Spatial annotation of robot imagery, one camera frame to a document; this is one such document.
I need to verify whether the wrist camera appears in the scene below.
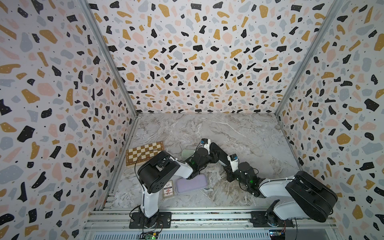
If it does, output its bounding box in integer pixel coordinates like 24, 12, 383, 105
227, 154, 239, 173
201, 138, 211, 154

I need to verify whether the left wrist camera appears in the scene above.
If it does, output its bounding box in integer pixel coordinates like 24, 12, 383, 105
201, 138, 211, 154

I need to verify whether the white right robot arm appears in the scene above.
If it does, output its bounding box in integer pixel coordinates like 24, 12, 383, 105
224, 161, 338, 227

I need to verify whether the aluminium corner post left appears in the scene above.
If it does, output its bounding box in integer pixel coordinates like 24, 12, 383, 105
78, 0, 138, 119

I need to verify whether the playing card box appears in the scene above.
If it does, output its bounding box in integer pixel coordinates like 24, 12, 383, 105
163, 180, 175, 199

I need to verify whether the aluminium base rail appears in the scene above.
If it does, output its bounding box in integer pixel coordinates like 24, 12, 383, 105
81, 197, 342, 240

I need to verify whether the aluminium corner post right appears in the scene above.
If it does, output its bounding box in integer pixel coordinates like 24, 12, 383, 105
275, 0, 343, 118

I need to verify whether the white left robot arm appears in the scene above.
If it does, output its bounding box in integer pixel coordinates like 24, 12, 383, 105
138, 148, 219, 219

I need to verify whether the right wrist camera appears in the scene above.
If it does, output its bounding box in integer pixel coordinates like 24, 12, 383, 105
227, 154, 239, 173

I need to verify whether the lilac zippered umbrella sleeve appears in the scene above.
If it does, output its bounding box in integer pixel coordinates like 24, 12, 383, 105
176, 174, 208, 194

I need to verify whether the aluminium corner post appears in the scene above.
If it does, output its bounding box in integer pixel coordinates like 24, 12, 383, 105
275, 0, 343, 118
78, 0, 138, 119

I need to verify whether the wooden chessboard box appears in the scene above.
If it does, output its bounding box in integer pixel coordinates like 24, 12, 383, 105
126, 141, 165, 168

